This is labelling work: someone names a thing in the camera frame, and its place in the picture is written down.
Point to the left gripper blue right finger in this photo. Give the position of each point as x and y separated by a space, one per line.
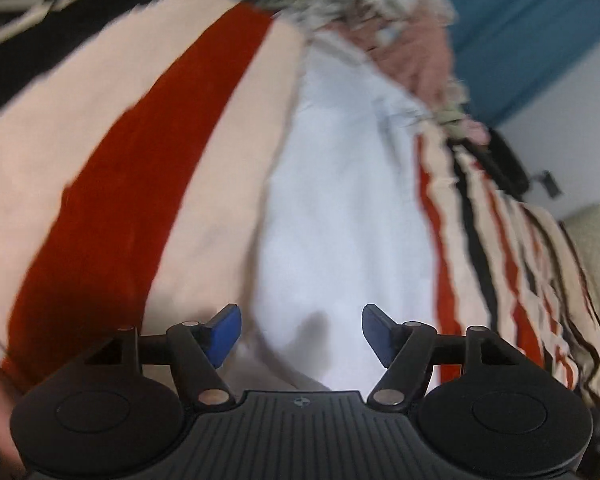
405 350

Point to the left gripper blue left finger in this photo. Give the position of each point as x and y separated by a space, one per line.
197 351

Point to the white polo shirt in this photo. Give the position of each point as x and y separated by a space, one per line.
343 226

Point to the small pink clothes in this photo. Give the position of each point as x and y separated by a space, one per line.
474 131

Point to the black armchair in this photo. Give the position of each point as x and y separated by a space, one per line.
501 162

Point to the striped fleece blanket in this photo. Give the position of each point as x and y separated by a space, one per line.
133 182

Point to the pink fluffy blanket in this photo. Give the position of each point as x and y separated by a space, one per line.
415 54

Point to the right blue curtain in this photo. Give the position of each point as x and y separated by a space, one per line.
508 51

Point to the cream hooded garment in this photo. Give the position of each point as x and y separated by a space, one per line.
315 14

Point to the black wall socket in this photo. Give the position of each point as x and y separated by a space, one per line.
550 185

